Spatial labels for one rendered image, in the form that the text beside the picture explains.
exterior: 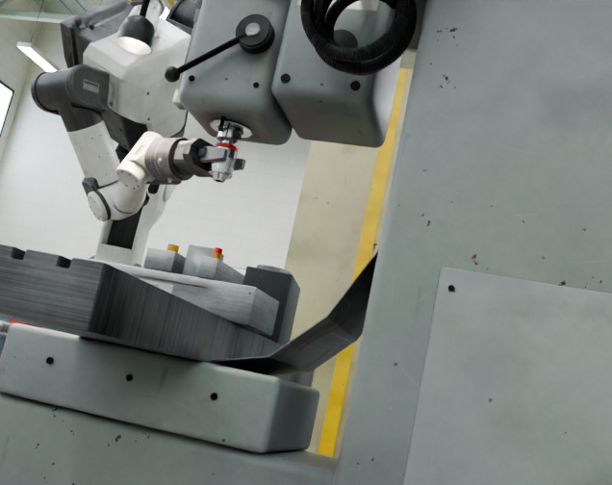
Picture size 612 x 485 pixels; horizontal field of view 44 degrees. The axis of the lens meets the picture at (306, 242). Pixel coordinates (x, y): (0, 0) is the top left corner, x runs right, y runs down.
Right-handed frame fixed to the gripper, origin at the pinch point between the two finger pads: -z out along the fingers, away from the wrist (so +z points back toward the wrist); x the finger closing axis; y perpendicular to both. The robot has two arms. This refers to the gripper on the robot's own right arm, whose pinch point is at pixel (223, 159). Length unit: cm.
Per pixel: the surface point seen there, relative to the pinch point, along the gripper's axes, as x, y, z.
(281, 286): 44.2, 16.5, 13.2
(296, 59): -5.9, -17.1, -17.5
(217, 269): -2.0, 22.4, -7.3
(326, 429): 159, 53, 64
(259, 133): 3.5, -6.9, -4.3
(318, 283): 154, -4, 79
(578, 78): 2, -14, -66
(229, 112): -6.4, -7.0, -4.7
